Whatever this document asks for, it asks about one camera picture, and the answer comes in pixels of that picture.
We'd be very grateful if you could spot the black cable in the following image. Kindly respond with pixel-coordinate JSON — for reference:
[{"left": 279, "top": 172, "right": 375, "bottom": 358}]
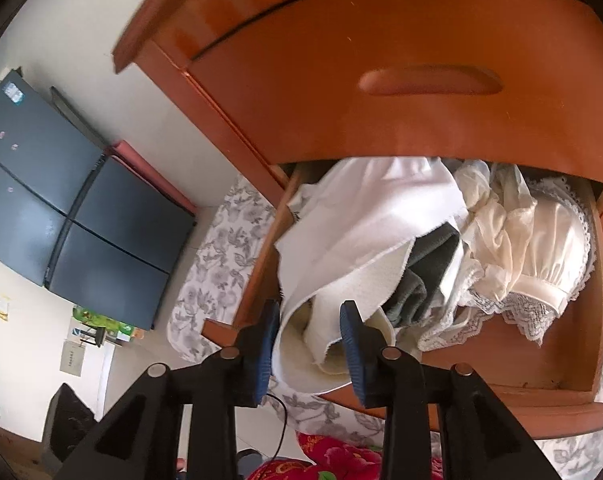
[{"left": 264, "top": 392, "right": 288, "bottom": 463}]

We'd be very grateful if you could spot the green box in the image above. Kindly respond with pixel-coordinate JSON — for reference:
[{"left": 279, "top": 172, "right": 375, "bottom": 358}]
[{"left": 72, "top": 305, "right": 144, "bottom": 343}]

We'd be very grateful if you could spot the pink foam mat roll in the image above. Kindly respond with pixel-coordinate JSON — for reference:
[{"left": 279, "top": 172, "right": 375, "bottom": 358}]
[{"left": 106, "top": 140, "right": 198, "bottom": 213}]

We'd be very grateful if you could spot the grey floral bed sheet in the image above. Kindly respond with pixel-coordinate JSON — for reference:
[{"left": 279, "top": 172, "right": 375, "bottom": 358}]
[{"left": 166, "top": 175, "right": 603, "bottom": 480}]

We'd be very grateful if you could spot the white lace underwear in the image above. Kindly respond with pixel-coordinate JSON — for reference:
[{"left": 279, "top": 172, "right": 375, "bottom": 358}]
[{"left": 416, "top": 175, "right": 598, "bottom": 353}]

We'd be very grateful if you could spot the grey underwear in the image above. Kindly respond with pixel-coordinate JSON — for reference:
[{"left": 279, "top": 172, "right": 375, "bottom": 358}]
[{"left": 384, "top": 222, "right": 465, "bottom": 326}]

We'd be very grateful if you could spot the paper wall notice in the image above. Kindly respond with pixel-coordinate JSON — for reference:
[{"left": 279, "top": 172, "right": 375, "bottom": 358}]
[{"left": 60, "top": 340, "right": 87, "bottom": 376}]

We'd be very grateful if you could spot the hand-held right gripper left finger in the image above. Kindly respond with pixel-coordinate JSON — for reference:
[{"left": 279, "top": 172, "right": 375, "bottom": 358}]
[{"left": 56, "top": 300, "right": 282, "bottom": 480}]

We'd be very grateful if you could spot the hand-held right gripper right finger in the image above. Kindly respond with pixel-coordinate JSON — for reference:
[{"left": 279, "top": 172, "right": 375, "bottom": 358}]
[{"left": 339, "top": 300, "right": 547, "bottom": 480}]

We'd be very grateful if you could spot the white cotton underwear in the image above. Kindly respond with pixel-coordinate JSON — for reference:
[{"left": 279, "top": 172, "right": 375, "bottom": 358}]
[{"left": 271, "top": 156, "right": 469, "bottom": 393}]

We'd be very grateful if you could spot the red floral blanket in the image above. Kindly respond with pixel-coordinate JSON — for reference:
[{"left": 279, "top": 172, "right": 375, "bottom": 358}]
[{"left": 244, "top": 432, "right": 445, "bottom": 480}]

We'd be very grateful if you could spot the wooden drawer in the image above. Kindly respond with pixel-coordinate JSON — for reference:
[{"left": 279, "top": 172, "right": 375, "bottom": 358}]
[
  {"left": 186, "top": 0, "right": 603, "bottom": 186},
  {"left": 201, "top": 160, "right": 603, "bottom": 443}
]

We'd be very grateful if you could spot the cream satin underwear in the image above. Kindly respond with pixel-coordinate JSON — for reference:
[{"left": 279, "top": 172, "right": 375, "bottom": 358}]
[{"left": 456, "top": 192, "right": 589, "bottom": 311}]

